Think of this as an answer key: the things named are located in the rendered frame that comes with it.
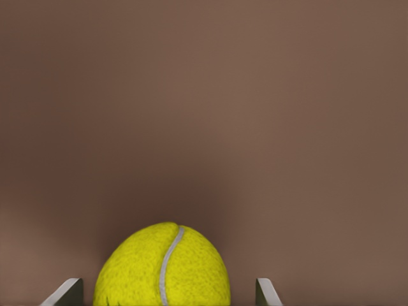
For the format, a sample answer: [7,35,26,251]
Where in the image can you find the yellow tennis ball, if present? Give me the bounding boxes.
[92,221,231,306]

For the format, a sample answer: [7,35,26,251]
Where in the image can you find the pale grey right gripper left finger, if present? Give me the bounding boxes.
[40,277,84,306]

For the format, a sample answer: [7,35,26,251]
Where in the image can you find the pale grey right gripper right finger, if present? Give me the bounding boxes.
[255,277,284,306]

